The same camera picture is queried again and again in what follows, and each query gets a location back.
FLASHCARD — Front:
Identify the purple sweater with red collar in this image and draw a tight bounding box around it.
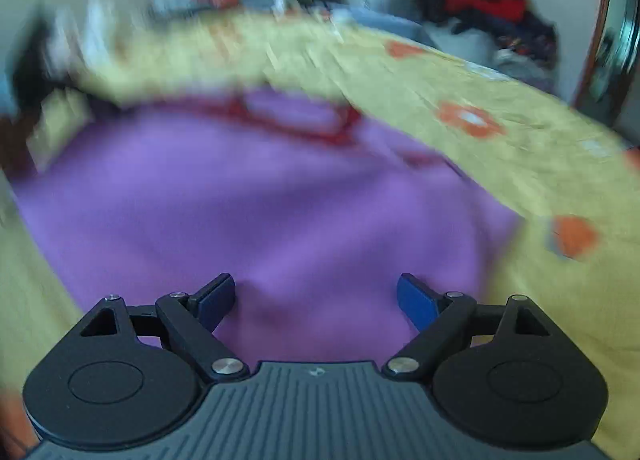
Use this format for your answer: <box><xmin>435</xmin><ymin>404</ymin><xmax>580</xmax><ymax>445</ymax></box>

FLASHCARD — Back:
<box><xmin>10</xmin><ymin>90</ymin><xmax>523</xmax><ymax>366</ymax></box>

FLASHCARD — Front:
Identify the red garment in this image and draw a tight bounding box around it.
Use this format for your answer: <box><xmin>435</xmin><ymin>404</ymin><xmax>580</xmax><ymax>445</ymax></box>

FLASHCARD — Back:
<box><xmin>442</xmin><ymin>0</ymin><xmax>528</xmax><ymax>23</ymax></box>

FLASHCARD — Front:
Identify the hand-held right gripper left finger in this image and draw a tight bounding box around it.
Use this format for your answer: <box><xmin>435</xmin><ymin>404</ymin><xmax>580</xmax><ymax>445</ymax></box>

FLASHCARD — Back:
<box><xmin>80</xmin><ymin>272</ymin><xmax>251</xmax><ymax>381</ymax></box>

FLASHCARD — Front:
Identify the wooden door frame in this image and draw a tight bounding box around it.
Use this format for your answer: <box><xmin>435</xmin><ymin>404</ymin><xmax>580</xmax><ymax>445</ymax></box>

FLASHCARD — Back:
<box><xmin>570</xmin><ymin>0</ymin><xmax>640</xmax><ymax>131</ymax></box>

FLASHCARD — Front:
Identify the blue blanket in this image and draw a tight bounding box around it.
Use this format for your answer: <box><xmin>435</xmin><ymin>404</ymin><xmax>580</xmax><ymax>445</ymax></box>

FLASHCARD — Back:
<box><xmin>150</xmin><ymin>0</ymin><xmax>426</xmax><ymax>41</ymax></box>

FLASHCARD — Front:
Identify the yellow floral quilt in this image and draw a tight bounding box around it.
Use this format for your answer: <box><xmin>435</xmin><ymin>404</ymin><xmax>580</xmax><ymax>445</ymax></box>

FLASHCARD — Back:
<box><xmin>0</xmin><ymin>15</ymin><xmax>640</xmax><ymax>456</ymax></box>

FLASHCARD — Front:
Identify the navy garment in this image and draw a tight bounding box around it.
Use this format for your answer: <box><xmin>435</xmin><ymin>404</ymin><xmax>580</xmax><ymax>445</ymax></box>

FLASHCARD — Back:
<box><xmin>452</xmin><ymin>10</ymin><xmax>556</xmax><ymax>66</ymax></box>

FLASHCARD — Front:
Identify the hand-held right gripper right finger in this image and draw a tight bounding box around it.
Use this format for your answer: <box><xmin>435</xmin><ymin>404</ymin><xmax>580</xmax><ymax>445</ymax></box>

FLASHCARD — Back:
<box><xmin>382</xmin><ymin>272</ymin><xmax>556</xmax><ymax>382</ymax></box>

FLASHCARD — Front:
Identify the white plastic bag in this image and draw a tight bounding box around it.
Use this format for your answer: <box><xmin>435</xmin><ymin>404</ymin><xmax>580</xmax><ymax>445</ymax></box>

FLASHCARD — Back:
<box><xmin>420</xmin><ymin>25</ymin><xmax>501</xmax><ymax>61</ymax></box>

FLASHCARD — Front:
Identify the stack of folded clothes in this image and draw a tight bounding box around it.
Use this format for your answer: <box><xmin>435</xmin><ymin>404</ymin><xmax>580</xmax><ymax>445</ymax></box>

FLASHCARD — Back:
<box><xmin>492</xmin><ymin>35</ymin><xmax>556</xmax><ymax>86</ymax></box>

